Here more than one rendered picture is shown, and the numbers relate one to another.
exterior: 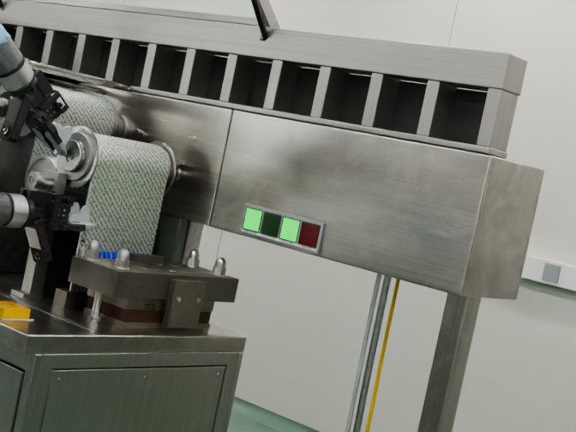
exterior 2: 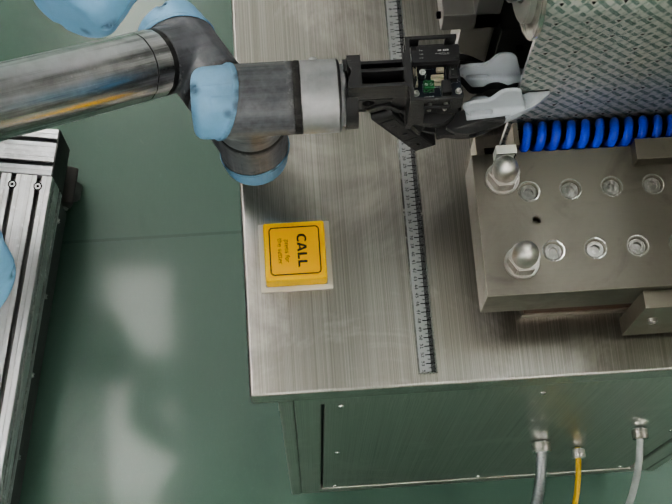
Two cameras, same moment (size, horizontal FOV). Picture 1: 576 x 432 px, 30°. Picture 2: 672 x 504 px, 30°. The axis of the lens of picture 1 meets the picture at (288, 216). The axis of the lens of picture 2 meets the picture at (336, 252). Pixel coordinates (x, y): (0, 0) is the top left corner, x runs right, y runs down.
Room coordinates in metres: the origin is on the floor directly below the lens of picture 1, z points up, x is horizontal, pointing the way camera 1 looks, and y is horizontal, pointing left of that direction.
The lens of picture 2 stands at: (1.97, 0.19, 2.27)
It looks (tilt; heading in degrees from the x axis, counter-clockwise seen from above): 71 degrees down; 44
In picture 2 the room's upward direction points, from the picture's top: 2 degrees clockwise
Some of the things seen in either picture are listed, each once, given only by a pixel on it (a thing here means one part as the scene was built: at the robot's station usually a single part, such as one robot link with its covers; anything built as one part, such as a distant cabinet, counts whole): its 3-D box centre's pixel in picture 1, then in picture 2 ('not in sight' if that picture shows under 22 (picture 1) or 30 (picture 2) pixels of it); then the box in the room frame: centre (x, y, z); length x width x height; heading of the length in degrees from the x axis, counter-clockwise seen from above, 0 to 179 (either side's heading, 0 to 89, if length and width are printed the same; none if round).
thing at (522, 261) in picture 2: (123, 258); (525, 255); (2.40, 0.34, 1.05); 0.04 x 0.04 x 0.04
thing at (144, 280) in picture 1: (156, 279); (659, 222); (2.55, 0.28, 1.00); 0.40 x 0.16 x 0.06; 140
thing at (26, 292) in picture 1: (38, 234); (458, 33); (2.53, 0.57, 1.05); 0.06 x 0.05 x 0.31; 140
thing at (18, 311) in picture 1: (7, 309); (295, 253); (2.26, 0.54, 0.91); 0.07 x 0.07 x 0.02; 50
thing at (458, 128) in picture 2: (68, 225); (461, 115); (2.45, 0.49, 1.09); 0.09 x 0.05 x 0.02; 139
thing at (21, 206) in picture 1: (12, 210); (323, 93); (2.36, 0.60, 1.11); 0.08 x 0.05 x 0.08; 50
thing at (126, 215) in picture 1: (122, 220); (634, 75); (2.60, 0.39, 1.12); 0.23 x 0.01 x 0.18; 140
